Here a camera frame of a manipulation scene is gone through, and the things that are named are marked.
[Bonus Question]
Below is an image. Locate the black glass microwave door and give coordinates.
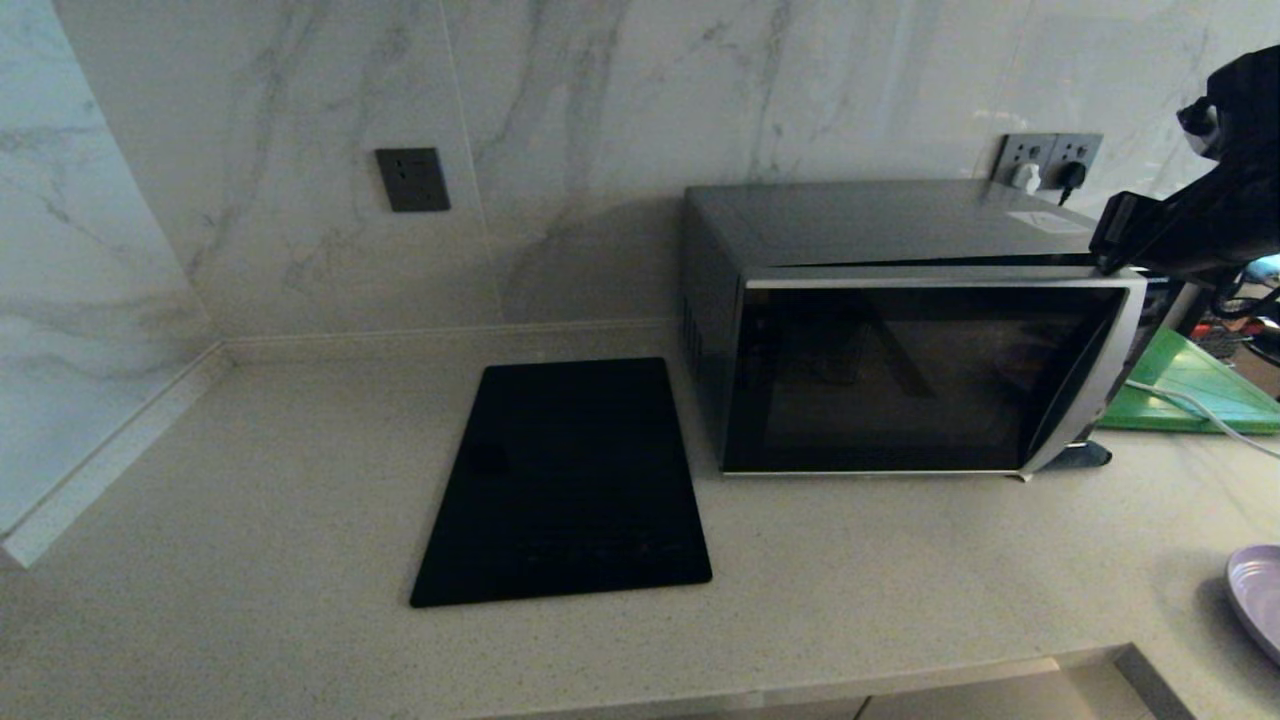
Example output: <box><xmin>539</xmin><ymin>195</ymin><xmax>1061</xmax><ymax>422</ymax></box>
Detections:
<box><xmin>720</xmin><ymin>268</ymin><xmax>1149</xmax><ymax>477</ymax></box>

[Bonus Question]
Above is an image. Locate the dark grey single wall socket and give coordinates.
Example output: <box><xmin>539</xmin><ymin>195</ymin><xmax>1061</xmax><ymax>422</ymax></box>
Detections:
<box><xmin>375</xmin><ymin>148</ymin><xmax>451</xmax><ymax>213</ymax></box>

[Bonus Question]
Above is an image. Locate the silver Panasonic microwave oven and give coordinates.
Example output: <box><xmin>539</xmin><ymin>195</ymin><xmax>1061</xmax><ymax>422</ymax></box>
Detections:
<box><xmin>682</xmin><ymin>182</ymin><xmax>1191</xmax><ymax>473</ymax></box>

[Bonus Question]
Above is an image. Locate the white power cable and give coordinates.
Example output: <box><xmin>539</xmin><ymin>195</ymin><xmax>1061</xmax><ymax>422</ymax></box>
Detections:
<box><xmin>1125</xmin><ymin>378</ymin><xmax>1280</xmax><ymax>461</ymax></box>

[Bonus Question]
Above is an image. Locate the dark pad under microwave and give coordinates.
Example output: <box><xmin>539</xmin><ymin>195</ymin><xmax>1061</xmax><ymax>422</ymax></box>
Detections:
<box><xmin>1040</xmin><ymin>440</ymin><xmax>1113</xmax><ymax>481</ymax></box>

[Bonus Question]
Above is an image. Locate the green cutting board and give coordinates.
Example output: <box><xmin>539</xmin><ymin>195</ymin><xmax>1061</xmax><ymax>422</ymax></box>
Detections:
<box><xmin>1097</xmin><ymin>328</ymin><xmax>1280</xmax><ymax>436</ymax></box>

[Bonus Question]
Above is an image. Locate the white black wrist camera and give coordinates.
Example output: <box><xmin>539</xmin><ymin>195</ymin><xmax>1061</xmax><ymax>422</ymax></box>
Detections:
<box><xmin>1178</xmin><ymin>95</ymin><xmax>1221</xmax><ymax>156</ymax></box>

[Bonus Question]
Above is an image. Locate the light purple plate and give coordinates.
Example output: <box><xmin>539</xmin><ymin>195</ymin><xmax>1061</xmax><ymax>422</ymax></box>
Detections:
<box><xmin>1226</xmin><ymin>545</ymin><xmax>1280</xmax><ymax>668</ymax></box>

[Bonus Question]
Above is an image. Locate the black glass induction cooktop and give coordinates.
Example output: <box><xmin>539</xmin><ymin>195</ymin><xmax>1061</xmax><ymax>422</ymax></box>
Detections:
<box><xmin>410</xmin><ymin>358</ymin><xmax>713</xmax><ymax>609</ymax></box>

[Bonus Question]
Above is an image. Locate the black wire basket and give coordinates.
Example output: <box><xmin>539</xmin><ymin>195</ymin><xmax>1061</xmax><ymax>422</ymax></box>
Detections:
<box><xmin>1195</xmin><ymin>300</ymin><xmax>1280</xmax><ymax>363</ymax></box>

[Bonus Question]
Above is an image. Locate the grey double wall socket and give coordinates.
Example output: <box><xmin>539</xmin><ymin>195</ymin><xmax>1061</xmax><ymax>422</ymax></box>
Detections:
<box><xmin>992</xmin><ymin>133</ymin><xmax>1104</xmax><ymax>196</ymax></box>

